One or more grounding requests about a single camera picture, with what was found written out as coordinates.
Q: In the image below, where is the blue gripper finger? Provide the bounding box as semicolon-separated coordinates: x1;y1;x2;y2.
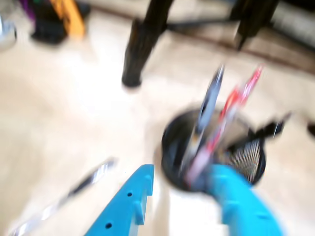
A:
83;164;155;236
209;164;287;236

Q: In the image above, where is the clear capped black gel pen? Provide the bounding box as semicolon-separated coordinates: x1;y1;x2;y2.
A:
9;157;118;236

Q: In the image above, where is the red retractable pen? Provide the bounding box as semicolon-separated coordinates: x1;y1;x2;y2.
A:
186;64;264;185

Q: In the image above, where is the gray grip clear pen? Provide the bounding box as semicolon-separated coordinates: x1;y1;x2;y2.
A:
182;64;226;177

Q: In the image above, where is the black mesh pen holder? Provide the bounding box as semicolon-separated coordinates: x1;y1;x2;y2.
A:
161;107;268;195

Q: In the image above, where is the yellow and black object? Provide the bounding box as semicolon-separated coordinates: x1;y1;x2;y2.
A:
31;0;91;44

